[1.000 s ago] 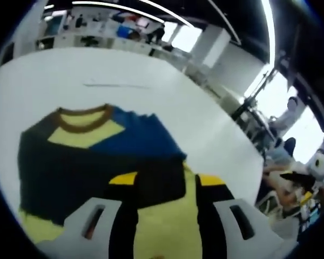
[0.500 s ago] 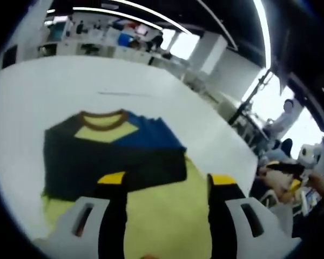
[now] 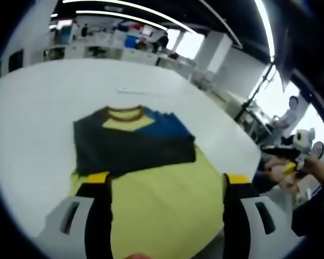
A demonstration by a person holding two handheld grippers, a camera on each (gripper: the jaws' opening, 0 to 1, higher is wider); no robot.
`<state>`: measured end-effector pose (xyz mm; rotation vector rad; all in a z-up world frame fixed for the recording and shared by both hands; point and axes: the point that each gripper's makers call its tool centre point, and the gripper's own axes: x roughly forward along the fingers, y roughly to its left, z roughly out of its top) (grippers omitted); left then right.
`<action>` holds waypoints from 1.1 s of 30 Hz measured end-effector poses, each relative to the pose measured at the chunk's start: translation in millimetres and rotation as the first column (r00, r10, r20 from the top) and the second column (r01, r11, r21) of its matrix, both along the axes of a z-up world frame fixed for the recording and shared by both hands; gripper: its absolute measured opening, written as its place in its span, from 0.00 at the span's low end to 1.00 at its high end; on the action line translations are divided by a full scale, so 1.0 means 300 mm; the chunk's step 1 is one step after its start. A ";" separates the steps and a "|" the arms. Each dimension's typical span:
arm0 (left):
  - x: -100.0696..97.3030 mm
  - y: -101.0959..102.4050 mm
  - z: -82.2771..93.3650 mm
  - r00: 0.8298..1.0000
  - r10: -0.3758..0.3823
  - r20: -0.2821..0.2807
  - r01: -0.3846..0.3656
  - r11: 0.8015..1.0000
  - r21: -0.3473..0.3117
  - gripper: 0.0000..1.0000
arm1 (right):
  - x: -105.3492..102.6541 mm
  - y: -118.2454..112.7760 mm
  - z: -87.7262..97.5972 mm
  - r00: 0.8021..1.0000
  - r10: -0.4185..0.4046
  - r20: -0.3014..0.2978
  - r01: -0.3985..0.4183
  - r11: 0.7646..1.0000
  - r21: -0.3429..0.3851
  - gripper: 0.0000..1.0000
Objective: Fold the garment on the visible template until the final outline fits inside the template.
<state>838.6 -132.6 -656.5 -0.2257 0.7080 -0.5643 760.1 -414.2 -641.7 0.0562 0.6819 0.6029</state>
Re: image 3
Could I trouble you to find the white counter cabinet row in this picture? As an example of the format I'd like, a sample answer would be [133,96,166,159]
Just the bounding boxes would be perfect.
[43,40,198,71]

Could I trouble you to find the blue storage box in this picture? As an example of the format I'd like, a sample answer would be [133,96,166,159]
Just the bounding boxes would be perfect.
[125,35,138,49]

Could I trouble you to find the person's left hand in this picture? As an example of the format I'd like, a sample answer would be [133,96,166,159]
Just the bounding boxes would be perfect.
[125,252,152,259]

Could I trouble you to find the person's right hand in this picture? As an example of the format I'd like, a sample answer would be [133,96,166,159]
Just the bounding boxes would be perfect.
[303,155,324,186]

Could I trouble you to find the white ceiling light strip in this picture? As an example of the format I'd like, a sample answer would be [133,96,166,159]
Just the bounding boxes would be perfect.
[62,0,197,33]
[75,10,168,31]
[255,0,276,63]

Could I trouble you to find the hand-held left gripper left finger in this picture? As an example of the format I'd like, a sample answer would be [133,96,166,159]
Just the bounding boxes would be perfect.
[39,172,114,259]

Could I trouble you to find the white square pillar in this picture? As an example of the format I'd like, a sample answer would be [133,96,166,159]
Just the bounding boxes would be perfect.
[0,0,57,78]
[197,30,232,78]

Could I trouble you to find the teal panel machine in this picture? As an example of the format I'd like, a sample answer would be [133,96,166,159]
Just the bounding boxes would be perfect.
[59,25,73,44]

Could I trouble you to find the black rectangular case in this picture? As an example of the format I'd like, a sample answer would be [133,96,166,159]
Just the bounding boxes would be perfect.
[8,49,24,73]

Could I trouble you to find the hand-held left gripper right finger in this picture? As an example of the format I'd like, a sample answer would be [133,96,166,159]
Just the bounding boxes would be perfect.
[222,173,296,259]

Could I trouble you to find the yellow black blue garment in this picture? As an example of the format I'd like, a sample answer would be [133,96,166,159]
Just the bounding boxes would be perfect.
[69,104,225,259]

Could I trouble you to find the red blue wall banner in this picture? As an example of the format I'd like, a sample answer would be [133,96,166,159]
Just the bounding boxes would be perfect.
[118,21,144,31]

